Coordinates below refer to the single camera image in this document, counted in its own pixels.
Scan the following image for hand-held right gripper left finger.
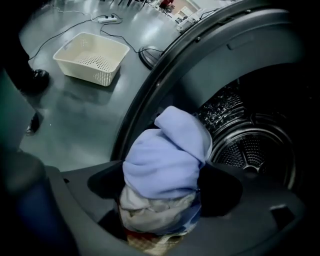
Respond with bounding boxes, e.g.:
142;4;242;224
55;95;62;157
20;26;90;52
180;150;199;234
51;160;136;256

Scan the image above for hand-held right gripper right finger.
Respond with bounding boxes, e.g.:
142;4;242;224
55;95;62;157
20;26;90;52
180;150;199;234
182;162;309;256

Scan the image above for beige clothes piece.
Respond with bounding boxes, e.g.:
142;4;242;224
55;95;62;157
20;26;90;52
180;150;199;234
126;233;185;254

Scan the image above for lilac clothes piece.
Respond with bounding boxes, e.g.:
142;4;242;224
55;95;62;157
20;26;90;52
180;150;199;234
122;105;214;201

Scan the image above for cream plastic laundry basket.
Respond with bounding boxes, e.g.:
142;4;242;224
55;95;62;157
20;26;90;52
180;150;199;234
52;32;131;88

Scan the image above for black washing machine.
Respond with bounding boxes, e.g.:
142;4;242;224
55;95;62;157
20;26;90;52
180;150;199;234
109;0;320;226

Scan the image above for person's right black shoe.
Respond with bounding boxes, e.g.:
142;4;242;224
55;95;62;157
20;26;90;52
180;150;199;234
26;112;44;136

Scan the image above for person's black shoe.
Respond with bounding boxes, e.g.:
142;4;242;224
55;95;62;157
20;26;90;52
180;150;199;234
26;112;44;136
29;68;50;85

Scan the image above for person's left black shoe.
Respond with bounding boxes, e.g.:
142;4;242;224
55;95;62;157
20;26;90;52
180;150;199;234
29;68;50;85

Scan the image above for person's black trousers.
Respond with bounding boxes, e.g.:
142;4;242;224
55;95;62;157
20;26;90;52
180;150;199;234
3;24;51;96

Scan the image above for white power strip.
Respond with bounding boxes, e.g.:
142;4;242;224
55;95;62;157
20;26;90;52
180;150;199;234
97;15;118;24

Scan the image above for thin black power cable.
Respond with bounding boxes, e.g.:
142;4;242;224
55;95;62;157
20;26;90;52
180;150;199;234
27;18;100;61

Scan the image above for black pedestal fan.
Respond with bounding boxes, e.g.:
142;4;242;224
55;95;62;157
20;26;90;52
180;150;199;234
138;45;166;71

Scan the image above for black fan cable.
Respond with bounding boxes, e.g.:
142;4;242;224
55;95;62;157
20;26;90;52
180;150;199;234
99;21;163;55

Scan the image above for white power strip cable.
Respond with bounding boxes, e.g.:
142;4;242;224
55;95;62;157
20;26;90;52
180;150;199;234
56;6;101;22

